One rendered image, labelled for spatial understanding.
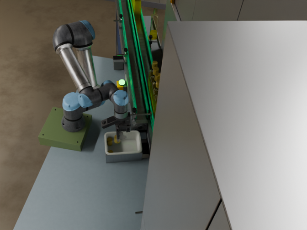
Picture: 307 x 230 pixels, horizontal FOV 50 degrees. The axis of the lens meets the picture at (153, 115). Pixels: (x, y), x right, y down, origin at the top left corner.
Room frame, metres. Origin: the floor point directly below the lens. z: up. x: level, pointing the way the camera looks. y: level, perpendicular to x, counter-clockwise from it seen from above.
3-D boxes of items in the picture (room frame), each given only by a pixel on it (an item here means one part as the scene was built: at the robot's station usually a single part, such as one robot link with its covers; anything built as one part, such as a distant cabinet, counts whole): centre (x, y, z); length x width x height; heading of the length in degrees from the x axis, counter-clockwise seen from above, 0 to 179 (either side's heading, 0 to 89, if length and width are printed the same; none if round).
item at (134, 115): (1.36, 0.10, 0.95); 0.17 x 0.03 x 0.12; 103
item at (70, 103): (1.35, 0.49, 0.98); 0.13 x 0.12 x 0.14; 131
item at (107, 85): (1.27, 0.26, 1.22); 0.11 x 0.11 x 0.08; 41
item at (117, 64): (2.04, 0.33, 0.79); 0.08 x 0.08 x 0.08; 13
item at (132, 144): (1.23, 0.16, 0.80); 0.22 x 0.17 x 0.09; 103
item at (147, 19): (2.18, 0.05, 0.84); 0.95 x 0.09 x 0.11; 13
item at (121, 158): (1.24, 0.14, 0.79); 0.27 x 0.17 x 0.08; 103
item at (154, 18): (2.31, 0.08, 1.01); 0.06 x 0.06 x 0.26; 9
